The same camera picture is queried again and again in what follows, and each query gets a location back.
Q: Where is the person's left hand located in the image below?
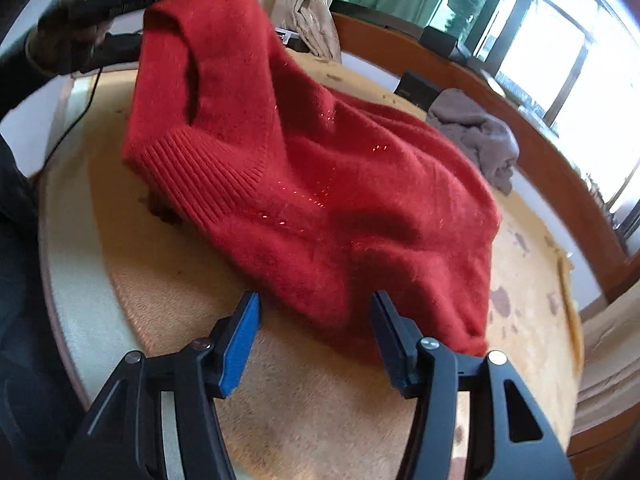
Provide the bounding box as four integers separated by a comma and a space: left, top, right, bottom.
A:
27, 7, 108, 73

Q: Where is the tan paw print blanket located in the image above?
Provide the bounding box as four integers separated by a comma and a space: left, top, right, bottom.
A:
87, 55, 586, 480

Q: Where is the black cable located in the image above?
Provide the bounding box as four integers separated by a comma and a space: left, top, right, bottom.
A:
45, 67, 103, 171

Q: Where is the person's dark clothing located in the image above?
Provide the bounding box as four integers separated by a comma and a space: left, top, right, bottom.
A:
0, 135, 86, 480

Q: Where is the red knit sweater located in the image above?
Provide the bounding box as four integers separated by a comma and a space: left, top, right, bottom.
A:
122, 0, 503, 366

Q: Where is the beige curtain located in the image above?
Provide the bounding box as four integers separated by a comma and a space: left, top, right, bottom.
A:
247, 0, 343, 63
570, 285, 640, 436

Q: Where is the white mattress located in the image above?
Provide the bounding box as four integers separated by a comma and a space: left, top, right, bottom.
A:
37, 72, 131, 411

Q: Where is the grey cloth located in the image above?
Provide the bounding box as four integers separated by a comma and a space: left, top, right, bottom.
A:
427, 87, 521, 196

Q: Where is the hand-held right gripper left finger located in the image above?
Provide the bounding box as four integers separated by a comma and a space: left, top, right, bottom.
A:
57, 290, 263, 480

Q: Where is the flat black box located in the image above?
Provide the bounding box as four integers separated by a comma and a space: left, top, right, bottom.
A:
395, 71, 443, 111

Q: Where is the wooden bed frame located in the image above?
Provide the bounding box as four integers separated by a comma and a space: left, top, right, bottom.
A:
330, 10, 640, 306

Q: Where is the window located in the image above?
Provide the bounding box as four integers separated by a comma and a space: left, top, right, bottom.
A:
332, 0, 640, 241

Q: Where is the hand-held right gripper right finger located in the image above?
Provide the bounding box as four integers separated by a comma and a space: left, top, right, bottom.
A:
370, 290, 576, 480

